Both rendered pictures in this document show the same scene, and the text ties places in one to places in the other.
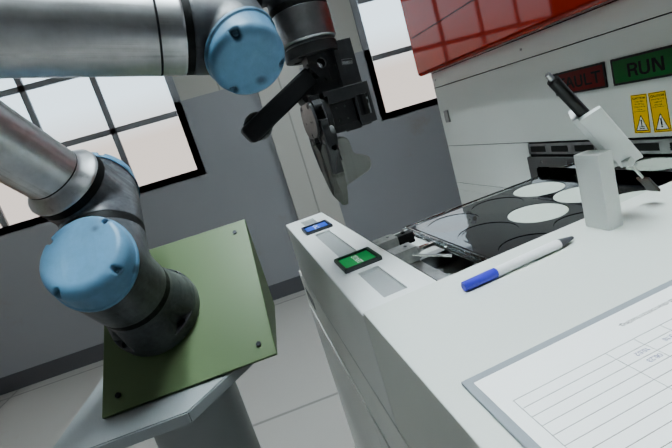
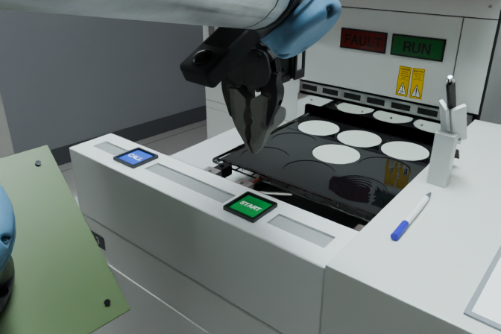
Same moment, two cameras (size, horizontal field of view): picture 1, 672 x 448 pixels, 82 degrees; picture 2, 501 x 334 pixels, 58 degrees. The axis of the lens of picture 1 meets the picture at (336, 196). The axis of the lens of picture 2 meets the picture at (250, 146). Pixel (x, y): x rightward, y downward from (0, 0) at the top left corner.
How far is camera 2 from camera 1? 0.38 m
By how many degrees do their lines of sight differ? 38
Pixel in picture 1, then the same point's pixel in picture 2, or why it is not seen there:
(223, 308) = (48, 265)
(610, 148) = (455, 131)
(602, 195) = (448, 164)
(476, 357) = (452, 293)
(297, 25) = not seen: outside the picture
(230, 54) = (314, 28)
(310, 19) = not seen: outside the picture
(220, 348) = (58, 316)
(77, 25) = not seen: outside the picture
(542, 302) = (454, 247)
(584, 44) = (375, 13)
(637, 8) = (423, 2)
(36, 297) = not seen: outside the picture
